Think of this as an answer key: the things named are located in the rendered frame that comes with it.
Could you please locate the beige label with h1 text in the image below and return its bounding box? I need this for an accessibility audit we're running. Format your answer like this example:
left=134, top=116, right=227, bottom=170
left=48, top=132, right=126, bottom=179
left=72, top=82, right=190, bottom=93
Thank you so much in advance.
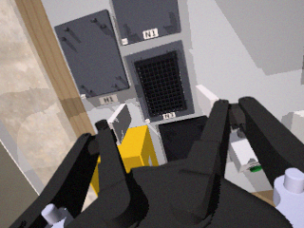
left=99, top=94, right=119, bottom=105

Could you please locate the black multi-well plate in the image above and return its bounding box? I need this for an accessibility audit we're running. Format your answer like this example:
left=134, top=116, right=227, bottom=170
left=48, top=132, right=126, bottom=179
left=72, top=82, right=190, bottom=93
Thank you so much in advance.
left=135, top=51, right=186, bottom=117

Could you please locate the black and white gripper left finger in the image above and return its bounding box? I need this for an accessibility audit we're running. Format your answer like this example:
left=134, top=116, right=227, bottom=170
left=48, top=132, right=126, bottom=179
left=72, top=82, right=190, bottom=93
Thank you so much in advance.
left=9, top=104, right=137, bottom=228

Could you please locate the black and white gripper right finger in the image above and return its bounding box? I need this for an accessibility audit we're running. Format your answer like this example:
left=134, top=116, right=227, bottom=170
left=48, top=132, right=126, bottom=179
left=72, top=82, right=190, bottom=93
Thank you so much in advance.
left=168, top=85, right=304, bottom=228

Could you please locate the grey bench mat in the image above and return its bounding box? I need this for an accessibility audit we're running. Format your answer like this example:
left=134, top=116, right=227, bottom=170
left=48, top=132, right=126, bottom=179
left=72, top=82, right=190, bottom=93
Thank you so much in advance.
left=41, top=0, right=304, bottom=193

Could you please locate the yellow open-top box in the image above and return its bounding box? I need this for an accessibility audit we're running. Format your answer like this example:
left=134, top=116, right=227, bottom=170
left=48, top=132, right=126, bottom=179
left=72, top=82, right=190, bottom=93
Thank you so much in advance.
left=90, top=125, right=159, bottom=195

